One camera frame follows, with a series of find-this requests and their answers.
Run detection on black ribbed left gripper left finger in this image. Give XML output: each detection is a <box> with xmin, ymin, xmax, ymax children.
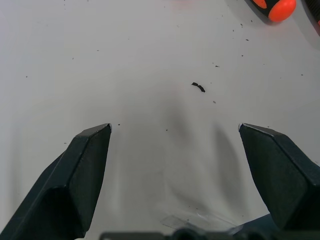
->
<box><xmin>0</xmin><ymin>123</ymin><xmax>113</xmax><ymax>240</ymax></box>

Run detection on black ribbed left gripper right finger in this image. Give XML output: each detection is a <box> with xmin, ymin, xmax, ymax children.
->
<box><xmin>238</xmin><ymin>122</ymin><xmax>320</xmax><ymax>230</ymax></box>

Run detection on black orange screwdriver handle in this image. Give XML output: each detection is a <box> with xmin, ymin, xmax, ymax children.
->
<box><xmin>244</xmin><ymin>0</ymin><xmax>297</xmax><ymax>23</ymax></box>

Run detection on small black debris scrap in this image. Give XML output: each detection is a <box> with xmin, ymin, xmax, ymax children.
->
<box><xmin>191</xmin><ymin>81</ymin><xmax>207</xmax><ymax>94</ymax></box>

